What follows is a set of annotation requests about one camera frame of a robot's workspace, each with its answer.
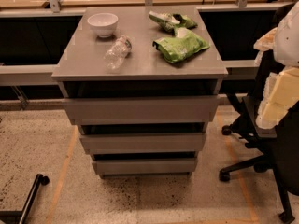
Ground green chip bag back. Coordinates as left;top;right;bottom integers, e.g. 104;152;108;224
149;11;197;32

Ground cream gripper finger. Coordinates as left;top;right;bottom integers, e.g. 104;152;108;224
263;73;278;100
255;66;299;129

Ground green chip bag front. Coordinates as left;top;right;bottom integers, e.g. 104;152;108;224
152;27;209;63

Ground green chip bag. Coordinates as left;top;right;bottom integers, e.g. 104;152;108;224
149;11;197;32
152;27;209;63

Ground white bowl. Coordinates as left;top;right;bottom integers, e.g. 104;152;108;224
87;13;119;37

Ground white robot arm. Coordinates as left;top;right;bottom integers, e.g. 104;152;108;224
254;2;299;129

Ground black office chair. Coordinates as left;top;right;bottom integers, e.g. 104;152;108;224
218;2;299;224

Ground clear plastic bottle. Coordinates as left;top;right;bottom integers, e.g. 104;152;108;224
104;35;132;71

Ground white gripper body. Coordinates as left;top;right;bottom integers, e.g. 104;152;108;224
253;28;277;65

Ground grey metal railing frame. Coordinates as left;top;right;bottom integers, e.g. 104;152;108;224
1;4;279;101

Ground black wheeled stand leg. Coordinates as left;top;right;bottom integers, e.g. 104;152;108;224
0;174;50;224

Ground grey top drawer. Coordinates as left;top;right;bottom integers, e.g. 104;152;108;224
64;95;219;125

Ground grey drawer cabinet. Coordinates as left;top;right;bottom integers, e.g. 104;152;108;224
52;7;227;176

